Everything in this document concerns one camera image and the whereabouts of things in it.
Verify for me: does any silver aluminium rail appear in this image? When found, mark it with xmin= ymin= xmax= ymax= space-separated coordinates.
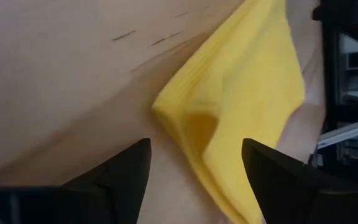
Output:
xmin=317 ymin=117 xmax=358 ymax=150

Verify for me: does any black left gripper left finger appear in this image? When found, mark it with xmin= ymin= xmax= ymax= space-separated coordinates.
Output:
xmin=61 ymin=138 xmax=152 ymax=224

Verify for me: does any yellow microfiber towel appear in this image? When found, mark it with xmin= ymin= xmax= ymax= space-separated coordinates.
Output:
xmin=150 ymin=0 xmax=306 ymax=224

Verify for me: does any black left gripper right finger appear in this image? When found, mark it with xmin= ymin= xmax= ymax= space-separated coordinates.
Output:
xmin=241 ymin=138 xmax=326 ymax=224

